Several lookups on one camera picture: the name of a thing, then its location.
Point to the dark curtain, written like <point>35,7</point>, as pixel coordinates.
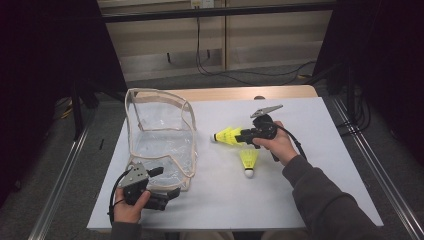
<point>393,50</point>
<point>40,66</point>

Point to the clear plastic bag beige trim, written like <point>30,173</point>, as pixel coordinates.
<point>160,150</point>

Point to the beige counter with black edge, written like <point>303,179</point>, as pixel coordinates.
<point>216,13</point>

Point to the white wall socket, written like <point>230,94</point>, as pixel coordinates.
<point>203,3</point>

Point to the small black bracket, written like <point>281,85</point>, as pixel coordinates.
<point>208,53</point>
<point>169,57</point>

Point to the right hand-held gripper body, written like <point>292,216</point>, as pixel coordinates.
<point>265,128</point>

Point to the person's left hand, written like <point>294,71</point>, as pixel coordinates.
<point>128,213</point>

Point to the person's right leg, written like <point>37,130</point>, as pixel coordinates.
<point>276,236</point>

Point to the black metal stand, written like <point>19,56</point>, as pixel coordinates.
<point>77,113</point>

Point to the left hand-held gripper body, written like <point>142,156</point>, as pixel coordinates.
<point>135,175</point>

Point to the aluminium floor rail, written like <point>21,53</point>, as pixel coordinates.
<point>378,166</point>
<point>60,186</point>

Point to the dark table grommet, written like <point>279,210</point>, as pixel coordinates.
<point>259,98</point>

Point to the person's right hand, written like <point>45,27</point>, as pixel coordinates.
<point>281,146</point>

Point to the person's leg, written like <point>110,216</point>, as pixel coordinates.
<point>206,236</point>
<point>276,236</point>

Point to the person's left leg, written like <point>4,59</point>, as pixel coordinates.
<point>206,236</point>

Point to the beige cabinet front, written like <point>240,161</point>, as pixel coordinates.
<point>266,40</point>

